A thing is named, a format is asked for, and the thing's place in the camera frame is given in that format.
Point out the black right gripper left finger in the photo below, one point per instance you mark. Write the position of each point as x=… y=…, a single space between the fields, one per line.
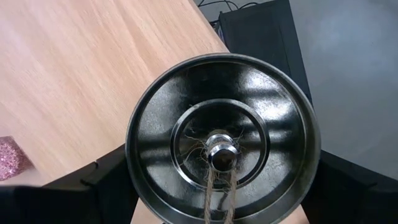
x=62 y=205

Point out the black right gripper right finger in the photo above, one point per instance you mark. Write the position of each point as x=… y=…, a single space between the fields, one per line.
x=357 y=199

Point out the pink patterned round tin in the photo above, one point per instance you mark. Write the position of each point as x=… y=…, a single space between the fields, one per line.
x=12 y=158

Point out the metal can picture label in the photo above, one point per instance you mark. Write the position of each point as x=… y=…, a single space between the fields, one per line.
x=186 y=130

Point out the black box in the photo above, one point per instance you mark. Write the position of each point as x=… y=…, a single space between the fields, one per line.
x=264 y=46

